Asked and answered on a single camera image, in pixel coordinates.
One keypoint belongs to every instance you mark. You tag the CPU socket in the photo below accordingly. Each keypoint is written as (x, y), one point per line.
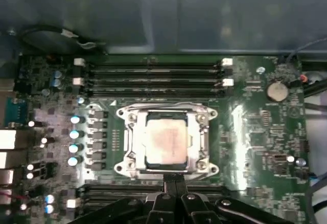
(130, 157)

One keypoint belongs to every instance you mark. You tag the metal locking lever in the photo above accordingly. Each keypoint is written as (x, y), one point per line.
(166, 104)
(153, 176)

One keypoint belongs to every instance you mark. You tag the silver port block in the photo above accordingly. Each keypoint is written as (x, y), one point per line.
(6, 177)
(3, 160)
(6, 139)

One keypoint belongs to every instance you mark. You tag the silver board screw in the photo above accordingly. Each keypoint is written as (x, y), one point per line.
(260, 70)

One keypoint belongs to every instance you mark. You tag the blue port connector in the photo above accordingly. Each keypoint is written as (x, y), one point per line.
(16, 111)

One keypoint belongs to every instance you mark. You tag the silver CPU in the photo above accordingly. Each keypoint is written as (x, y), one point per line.
(166, 142)

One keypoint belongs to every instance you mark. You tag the black RAM slot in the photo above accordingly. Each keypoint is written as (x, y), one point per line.
(107, 198)
(89, 208)
(153, 66)
(153, 90)
(153, 73)
(115, 189)
(153, 82)

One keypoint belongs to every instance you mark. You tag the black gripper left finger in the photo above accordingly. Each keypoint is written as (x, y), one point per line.
(158, 208)

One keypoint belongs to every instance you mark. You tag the round coin battery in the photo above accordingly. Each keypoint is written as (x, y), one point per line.
(276, 91)

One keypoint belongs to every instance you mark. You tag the green motherboard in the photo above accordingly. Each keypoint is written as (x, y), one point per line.
(242, 132)

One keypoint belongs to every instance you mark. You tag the black PC case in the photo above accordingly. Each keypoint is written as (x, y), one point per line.
(102, 17)

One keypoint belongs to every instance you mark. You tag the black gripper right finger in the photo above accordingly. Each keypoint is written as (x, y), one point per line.
(194, 208)

